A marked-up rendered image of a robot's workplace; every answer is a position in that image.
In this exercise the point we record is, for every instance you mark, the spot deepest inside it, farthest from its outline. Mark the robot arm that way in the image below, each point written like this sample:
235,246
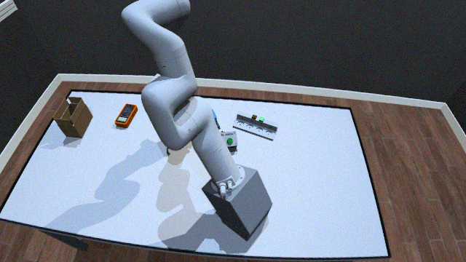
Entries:
177,119

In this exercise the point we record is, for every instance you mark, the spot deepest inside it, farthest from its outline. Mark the brown cardboard box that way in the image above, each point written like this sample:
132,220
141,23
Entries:
75,117

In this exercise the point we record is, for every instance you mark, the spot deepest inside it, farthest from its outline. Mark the orange digital multimeter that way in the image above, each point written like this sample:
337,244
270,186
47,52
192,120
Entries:
126,115

